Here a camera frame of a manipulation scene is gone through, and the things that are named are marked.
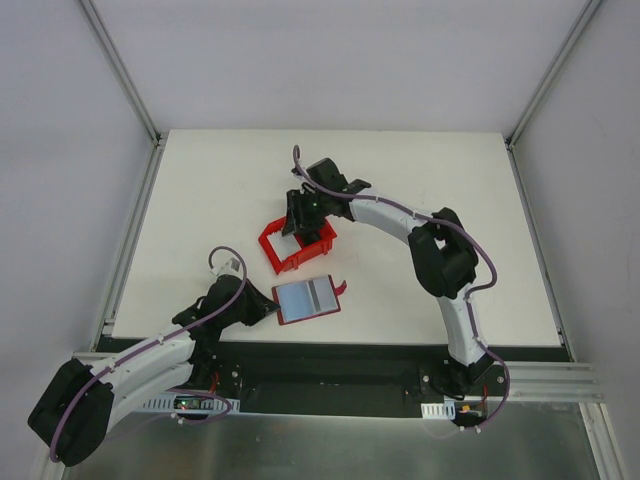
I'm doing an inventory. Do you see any left aluminium frame post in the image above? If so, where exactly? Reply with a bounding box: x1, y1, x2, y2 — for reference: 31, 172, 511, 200
75, 0, 163, 145

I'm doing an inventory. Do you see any aluminium frame post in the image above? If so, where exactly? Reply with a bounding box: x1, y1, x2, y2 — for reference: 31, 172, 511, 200
503, 0, 609, 151
75, 0, 163, 145

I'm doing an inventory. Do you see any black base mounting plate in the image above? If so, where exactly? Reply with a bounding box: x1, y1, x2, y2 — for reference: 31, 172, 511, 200
199, 339, 506, 416

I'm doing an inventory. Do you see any left white cable duct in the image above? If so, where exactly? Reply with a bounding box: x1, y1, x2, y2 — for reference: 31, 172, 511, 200
134, 391, 240, 416

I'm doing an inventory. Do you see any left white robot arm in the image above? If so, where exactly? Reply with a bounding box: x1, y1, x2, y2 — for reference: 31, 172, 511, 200
27, 274, 280, 467

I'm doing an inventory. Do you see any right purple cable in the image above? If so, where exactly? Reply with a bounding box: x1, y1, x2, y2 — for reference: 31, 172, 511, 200
291, 144, 499, 436

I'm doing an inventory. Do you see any right white cable duct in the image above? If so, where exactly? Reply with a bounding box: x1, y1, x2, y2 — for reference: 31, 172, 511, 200
421, 402, 456, 421

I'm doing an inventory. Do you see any purple cable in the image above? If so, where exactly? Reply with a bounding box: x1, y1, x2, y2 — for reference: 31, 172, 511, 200
291, 144, 499, 436
48, 245, 248, 464

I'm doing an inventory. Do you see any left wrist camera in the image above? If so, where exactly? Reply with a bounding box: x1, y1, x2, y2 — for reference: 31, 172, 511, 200
209, 258, 242, 277

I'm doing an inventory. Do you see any right aluminium frame post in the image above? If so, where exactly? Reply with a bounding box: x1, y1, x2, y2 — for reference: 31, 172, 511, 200
503, 0, 609, 151

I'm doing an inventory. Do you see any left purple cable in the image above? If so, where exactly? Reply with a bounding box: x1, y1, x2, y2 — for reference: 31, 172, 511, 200
48, 245, 248, 464

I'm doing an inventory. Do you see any red leather card holder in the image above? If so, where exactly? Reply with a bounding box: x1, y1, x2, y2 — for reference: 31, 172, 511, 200
272, 275, 347, 326

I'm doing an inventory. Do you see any red plastic bin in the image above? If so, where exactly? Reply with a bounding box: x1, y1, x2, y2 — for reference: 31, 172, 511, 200
258, 217, 337, 275

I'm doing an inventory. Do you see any white cable duct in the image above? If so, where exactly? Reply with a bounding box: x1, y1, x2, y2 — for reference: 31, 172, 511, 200
421, 402, 456, 421
134, 391, 240, 416

